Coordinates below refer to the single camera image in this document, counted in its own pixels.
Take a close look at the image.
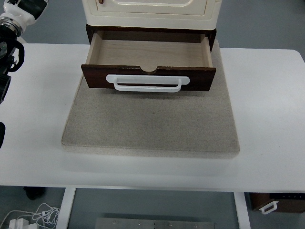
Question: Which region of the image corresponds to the dark wooden drawer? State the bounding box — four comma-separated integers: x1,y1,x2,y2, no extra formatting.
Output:
81,32,216,91

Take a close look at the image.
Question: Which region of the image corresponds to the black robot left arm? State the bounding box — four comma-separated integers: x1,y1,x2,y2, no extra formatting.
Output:
0,0,49,102

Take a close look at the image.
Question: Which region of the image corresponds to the dark wooden drawer cabinet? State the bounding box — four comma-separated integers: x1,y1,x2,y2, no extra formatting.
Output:
86,24,216,49

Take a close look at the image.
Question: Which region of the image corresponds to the spare wooden drawer on floor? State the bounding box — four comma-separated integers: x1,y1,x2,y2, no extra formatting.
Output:
249,193,305,213

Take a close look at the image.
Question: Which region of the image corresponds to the beige felt pad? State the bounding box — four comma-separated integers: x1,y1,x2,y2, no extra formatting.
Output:
61,42,240,158

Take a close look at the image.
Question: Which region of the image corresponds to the black caster wheel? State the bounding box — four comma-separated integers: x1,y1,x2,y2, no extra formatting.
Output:
23,187,46,200

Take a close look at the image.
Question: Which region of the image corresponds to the white power adapter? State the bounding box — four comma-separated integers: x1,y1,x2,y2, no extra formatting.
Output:
9,218,29,229

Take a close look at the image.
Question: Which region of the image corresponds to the white table frame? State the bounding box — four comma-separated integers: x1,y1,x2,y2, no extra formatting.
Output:
55,188,251,229

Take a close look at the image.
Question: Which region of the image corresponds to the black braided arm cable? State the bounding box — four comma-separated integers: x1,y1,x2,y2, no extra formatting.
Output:
9,40,26,72

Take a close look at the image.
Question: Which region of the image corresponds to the white tangled cable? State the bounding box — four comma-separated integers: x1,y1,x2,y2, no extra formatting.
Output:
0,203,61,229

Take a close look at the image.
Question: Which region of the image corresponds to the spare white drawer handle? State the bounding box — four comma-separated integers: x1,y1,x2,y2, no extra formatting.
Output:
259,200,279,215

